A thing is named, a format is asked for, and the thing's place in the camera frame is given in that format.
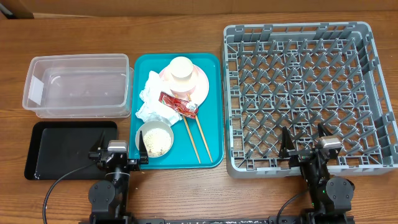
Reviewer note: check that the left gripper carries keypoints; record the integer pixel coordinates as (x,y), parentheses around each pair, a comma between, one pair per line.
(134,164)

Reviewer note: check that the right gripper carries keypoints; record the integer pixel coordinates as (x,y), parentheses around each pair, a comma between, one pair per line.
(299,155)

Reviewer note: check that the rice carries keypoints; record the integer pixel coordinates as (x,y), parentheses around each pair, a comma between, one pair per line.
(157,142)

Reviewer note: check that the grey bowl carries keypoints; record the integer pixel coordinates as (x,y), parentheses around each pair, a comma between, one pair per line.
(148,126)

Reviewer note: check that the white napkin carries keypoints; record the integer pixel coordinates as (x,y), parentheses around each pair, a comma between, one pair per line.
(152,109)

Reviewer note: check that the red sauce packet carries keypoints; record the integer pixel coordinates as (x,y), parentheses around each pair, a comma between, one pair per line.
(186,108)

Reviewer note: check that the wooden chopstick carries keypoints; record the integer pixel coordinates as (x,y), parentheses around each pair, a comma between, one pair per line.
(202,133)
(191,138)

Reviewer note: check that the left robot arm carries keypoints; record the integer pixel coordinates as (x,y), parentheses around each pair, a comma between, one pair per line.
(108,197)

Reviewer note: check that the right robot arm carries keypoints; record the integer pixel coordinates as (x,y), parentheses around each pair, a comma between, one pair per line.
(331,196)

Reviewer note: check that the grey dishwasher rack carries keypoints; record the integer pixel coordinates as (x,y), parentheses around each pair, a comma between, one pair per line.
(296,76)

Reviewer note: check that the teal serving tray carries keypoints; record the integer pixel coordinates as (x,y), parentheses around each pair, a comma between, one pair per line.
(210,115)

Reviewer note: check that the black plastic tray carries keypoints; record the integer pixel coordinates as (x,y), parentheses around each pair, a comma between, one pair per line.
(58,147)

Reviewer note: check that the clear plastic bin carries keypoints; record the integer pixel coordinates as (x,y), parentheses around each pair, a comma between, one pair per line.
(79,86)

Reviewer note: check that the pink bowl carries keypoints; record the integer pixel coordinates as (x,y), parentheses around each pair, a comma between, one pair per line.
(180,84)

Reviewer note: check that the cream cup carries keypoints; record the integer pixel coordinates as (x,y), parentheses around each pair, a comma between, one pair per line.
(181,67)

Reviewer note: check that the pink plate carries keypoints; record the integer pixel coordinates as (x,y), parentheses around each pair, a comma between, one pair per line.
(199,92)

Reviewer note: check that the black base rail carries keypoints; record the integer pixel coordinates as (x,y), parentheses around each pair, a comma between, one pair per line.
(269,220)

